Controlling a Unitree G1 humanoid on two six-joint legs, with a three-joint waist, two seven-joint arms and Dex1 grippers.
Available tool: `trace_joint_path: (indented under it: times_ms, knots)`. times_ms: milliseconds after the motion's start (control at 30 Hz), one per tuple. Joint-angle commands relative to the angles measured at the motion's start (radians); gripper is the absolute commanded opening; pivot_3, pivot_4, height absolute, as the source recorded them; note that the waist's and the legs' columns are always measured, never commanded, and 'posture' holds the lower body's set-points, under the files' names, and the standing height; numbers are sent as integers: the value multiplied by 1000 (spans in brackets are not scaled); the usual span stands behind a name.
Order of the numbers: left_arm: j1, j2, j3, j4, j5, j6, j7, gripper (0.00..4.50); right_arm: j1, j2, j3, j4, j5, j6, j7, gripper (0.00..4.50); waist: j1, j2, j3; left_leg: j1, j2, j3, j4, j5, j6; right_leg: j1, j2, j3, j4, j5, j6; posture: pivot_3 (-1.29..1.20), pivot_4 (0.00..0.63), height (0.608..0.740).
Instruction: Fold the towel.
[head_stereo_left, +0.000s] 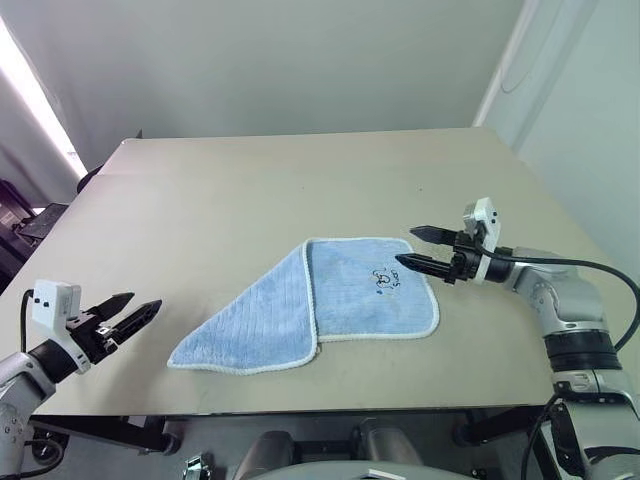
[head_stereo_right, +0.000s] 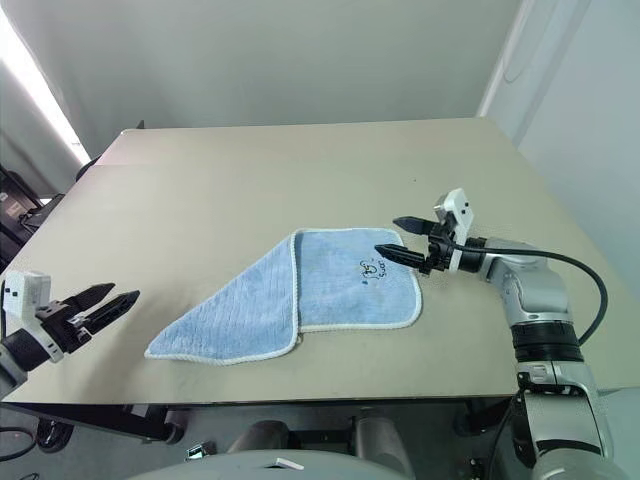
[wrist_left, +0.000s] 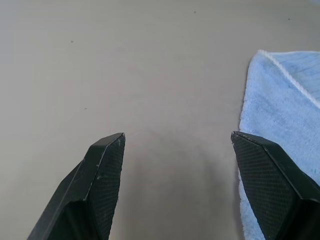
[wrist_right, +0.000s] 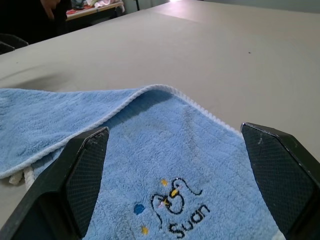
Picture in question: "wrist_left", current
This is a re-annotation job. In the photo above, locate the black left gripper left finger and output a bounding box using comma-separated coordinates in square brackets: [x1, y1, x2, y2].
[26, 132, 126, 240]

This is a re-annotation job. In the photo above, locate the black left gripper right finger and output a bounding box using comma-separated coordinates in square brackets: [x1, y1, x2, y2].
[230, 130, 320, 240]

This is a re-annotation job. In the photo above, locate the light blue towel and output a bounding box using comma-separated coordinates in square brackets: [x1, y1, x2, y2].
[238, 49, 320, 240]

